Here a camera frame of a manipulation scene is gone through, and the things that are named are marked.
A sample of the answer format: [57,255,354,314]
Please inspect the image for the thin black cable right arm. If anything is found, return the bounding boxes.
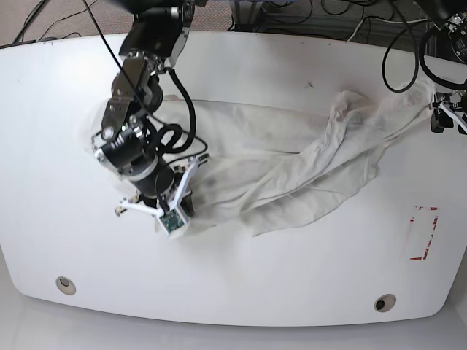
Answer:
[82,0,147,110]

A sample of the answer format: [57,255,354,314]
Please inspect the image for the right table cable grommet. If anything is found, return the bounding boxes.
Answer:
[374,294,397,313]

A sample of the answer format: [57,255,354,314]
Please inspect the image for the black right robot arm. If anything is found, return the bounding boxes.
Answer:
[92,1,199,217]

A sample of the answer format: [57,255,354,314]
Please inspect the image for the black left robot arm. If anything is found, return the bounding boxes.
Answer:
[417,1,466,135]

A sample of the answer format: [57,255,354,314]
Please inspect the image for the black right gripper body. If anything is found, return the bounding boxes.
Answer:
[94,140,175,206]

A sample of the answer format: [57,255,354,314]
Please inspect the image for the white cable on floor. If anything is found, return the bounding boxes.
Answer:
[345,15,439,43]

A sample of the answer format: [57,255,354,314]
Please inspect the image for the white t-shirt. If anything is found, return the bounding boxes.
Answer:
[185,78,436,236]

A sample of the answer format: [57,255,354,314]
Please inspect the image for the left table cable grommet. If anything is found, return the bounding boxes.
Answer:
[55,276,77,296]

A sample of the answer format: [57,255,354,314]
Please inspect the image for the table cable grommet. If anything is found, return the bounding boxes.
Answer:
[374,294,397,313]
[55,276,77,296]

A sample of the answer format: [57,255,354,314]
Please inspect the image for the red tape rectangle marker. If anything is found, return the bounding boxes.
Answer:
[406,206,439,261]

